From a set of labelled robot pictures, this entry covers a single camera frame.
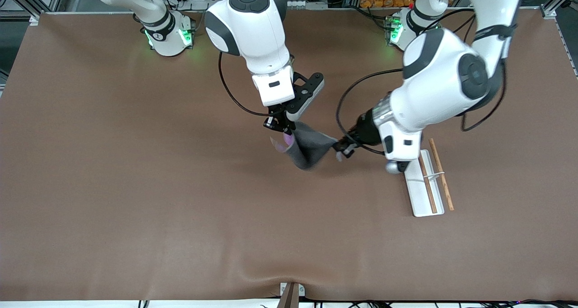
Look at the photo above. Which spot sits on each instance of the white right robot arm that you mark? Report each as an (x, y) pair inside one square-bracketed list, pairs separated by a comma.
[(253, 32)]

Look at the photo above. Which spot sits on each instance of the aluminium frame profile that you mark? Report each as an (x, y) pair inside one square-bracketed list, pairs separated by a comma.
[(27, 3), (557, 1)]

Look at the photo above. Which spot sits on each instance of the brown post with white bracket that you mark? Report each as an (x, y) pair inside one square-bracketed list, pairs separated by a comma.
[(291, 294)]

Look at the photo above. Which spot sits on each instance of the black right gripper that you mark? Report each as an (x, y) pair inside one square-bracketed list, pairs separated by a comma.
[(276, 122)]

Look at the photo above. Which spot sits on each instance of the wooden rack rod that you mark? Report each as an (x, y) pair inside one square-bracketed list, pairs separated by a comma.
[(445, 186), (429, 186)]

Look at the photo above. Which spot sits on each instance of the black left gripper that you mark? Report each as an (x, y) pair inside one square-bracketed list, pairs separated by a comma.
[(366, 130)]

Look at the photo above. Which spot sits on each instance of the brown table mat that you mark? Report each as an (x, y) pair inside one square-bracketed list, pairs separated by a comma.
[(180, 186)]

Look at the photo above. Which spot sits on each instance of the white rack base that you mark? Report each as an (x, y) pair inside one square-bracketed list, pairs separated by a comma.
[(417, 190)]

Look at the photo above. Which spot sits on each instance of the white terminal strip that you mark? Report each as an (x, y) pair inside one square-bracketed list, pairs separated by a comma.
[(307, 3)]

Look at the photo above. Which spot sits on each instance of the grey and purple towel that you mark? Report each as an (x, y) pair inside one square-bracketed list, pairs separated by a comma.
[(309, 147)]

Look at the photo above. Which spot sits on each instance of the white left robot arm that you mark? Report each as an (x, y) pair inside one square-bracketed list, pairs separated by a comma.
[(442, 77)]

